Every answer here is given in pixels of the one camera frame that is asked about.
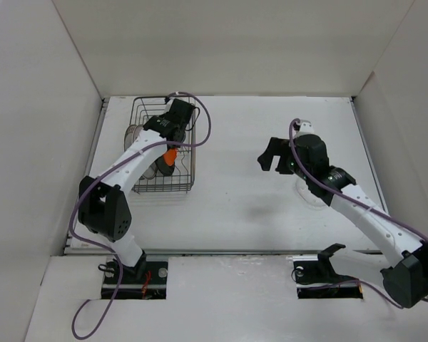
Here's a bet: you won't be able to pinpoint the grey wire dish rack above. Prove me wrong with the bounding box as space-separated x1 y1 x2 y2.
128 96 195 194

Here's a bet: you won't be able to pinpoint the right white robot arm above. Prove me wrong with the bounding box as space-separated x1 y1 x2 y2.
258 133 428 309

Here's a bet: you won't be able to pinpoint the white plate red characters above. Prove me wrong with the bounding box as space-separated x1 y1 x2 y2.
141 163 158 180

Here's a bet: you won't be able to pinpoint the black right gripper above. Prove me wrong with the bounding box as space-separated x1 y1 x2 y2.
258 136 312 181

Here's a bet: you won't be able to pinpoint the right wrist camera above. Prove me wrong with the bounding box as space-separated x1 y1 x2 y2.
294 120 315 137

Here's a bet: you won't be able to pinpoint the green rimmed white plate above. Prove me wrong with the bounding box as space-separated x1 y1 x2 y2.
123 125 143 151

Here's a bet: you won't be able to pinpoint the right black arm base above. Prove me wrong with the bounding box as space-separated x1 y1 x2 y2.
291 243 363 299

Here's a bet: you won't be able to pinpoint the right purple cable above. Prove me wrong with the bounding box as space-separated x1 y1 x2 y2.
288 118 428 309

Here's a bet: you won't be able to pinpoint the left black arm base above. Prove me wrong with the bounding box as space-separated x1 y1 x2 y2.
98 259 168 300

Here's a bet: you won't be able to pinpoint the black small plate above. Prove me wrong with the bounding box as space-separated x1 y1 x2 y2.
155 157 175 177

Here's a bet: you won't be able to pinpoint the clear plastic dish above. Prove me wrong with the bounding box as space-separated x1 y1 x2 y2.
295 179 325 210

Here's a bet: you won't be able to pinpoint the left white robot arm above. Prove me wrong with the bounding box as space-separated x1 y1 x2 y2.
78 98 197 283

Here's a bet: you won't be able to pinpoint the orange plate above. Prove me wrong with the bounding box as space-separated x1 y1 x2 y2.
163 148 178 167

